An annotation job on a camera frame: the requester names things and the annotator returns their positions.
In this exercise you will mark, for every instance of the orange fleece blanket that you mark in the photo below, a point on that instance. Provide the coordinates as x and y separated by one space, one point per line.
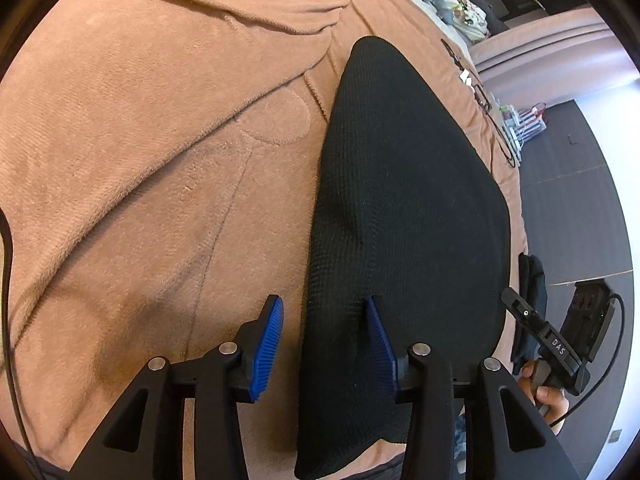
150 135

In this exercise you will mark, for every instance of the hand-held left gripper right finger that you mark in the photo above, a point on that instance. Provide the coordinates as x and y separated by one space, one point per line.
380 347

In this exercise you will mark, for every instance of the blue plush toy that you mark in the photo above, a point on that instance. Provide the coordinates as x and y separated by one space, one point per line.
440 2

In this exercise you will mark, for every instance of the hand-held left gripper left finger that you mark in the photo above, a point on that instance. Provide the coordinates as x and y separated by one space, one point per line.
267 347

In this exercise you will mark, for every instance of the floral white pillow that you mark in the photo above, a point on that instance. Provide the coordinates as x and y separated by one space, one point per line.
472 20

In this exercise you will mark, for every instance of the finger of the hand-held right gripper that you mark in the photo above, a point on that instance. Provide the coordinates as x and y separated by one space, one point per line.
525 312

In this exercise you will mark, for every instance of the pink upholstered bed frame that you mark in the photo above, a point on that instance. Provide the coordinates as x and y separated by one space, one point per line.
550 40

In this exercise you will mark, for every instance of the black knit pants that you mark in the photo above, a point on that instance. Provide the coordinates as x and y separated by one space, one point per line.
400 185

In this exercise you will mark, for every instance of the person's right hand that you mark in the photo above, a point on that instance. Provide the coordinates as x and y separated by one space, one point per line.
555 407

